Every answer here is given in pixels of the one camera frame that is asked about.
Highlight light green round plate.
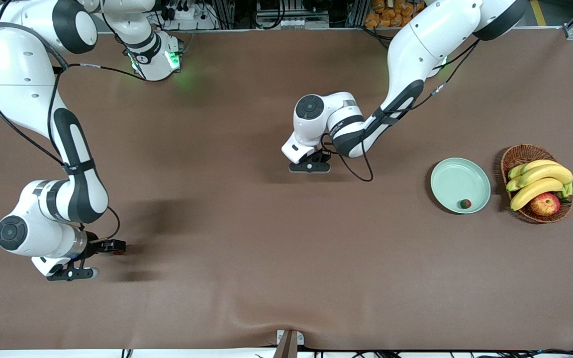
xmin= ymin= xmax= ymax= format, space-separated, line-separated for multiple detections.
xmin=430 ymin=158 xmax=491 ymax=215

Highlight brown table cover mat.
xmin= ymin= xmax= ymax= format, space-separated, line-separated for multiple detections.
xmin=0 ymin=27 xmax=573 ymax=351

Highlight pile of orange buns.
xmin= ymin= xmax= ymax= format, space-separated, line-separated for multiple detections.
xmin=365 ymin=0 xmax=424 ymax=28

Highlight white power strip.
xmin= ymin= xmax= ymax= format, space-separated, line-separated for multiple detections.
xmin=160 ymin=0 xmax=207 ymax=30

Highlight brown wicker basket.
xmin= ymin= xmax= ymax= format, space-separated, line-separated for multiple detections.
xmin=500 ymin=144 xmax=573 ymax=224

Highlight red yellow apple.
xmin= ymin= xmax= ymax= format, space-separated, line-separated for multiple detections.
xmin=529 ymin=192 xmax=562 ymax=217

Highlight dark left arm cable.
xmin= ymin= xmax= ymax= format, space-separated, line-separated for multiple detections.
xmin=319 ymin=40 xmax=481 ymax=182

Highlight dark arm cable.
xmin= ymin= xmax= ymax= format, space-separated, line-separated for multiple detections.
xmin=0 ymin=0 xmax=148 ymax=244
xmin=319 ymin=40 xmax=481 ymax=182

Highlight dark right arm cable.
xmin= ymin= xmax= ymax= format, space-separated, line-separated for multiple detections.
xmin=0 ymin=0 xmax=148 ymax=244

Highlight small metal table bracket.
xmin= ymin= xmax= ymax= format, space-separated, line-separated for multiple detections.
xmin=276 ymin=330 xmax=305 ymax=347

